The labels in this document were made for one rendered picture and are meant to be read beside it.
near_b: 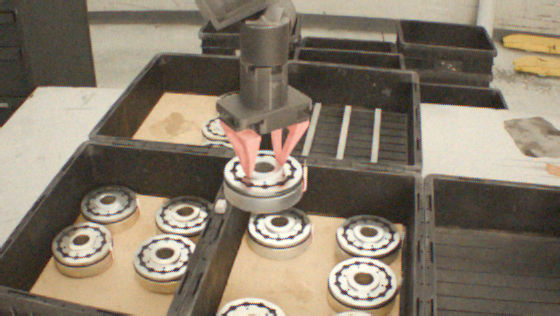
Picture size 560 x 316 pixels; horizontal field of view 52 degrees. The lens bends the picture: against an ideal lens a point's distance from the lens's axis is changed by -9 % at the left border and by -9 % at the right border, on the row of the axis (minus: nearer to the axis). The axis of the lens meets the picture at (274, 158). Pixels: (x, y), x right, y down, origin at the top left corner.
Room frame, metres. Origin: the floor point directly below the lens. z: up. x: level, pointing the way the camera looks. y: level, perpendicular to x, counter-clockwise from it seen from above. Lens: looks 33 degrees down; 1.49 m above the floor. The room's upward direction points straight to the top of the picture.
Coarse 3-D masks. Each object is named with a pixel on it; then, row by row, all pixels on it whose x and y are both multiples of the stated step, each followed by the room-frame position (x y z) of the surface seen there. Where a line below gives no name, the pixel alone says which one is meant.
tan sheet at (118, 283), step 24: (144, 216) 0.84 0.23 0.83; (120, 240) 0.77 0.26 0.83; (144, 240) 0.77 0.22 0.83; (48, 264) 0.70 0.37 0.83; (120, 264) 0.71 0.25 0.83; (48, 288) 0.65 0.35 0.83; (72, 288) 0.65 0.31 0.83; (96, 288) 0.65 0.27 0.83; (120, 288) 0.66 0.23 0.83; (144, 288) 0.66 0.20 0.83; (144, 312) 0.61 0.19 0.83
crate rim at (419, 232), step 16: (400, 176) 0.82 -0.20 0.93; (416, 176) 0.81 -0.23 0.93; (416, 192) 0.77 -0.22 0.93; (416, 208) 0.73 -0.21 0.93; (224, 224) 0.69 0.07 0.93; (416, 224) 0.69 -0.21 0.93; (416, 240) 0.65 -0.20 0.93; (208, 256) 0.62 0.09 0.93; (416, 256) 0.62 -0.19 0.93; (208, 272) 0.60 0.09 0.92; (416, 272) 0.59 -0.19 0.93; (192, 288) 0.56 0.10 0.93; (416, 288) 0.56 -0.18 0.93; (192, 304) 0.53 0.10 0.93; (416, 304) 0.54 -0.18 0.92
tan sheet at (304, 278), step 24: (312, 216) 0.84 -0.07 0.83; (240, 264) 0.72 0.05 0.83; (264, 264) 0.72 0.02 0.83; (288, 264) 0.72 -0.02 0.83; (312, 264) 0.72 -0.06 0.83; (336, 264) 0.72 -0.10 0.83; (240, 288) 0.66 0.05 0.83; (264, 288) 0.66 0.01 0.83; (288, 288) 0.66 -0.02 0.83; (312, 288) 0.66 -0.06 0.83; (216, 312) 0.61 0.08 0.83; (288, 312) 0.61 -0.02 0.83; (312, 312) 0.61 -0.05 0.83
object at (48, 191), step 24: (96, 144) 0.91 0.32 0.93; (120, 144) 0.91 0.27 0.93; (48, 192) 0.77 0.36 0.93; (24, 216) 0.70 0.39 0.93; (216, 216) 0.71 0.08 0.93; (192, 264) 0.61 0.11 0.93; (0, 288) 0.54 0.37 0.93; (48, 312) 0.52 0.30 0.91; (72, 312) 0.51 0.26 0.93; (96, 312) 0.51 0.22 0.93; (120, 312) 0.51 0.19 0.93; (168, 312) 0.52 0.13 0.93
